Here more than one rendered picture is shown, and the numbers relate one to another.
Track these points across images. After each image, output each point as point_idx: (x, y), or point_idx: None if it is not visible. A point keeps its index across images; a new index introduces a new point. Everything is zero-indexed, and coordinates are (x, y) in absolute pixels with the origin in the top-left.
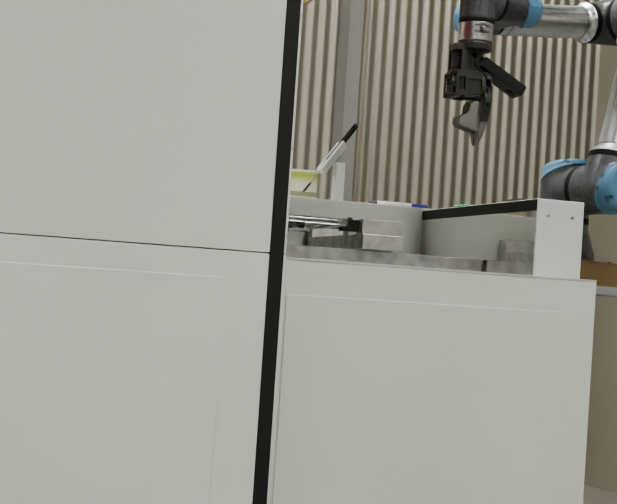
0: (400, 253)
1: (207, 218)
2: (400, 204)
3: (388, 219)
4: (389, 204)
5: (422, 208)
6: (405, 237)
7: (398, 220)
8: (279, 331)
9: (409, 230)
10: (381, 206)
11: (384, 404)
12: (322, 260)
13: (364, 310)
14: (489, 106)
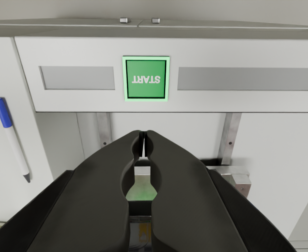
0: (229, 161)
1: None
2: (17, 143)
3: (56, 149)
4: (23, 156)
5: (33, 114)
6: (59, 116)
7: (53, 137)
8: None
9: (54, 116)
10: (51, 168)
11: None
12: (299, 217)
13: None
14: (277, 238)
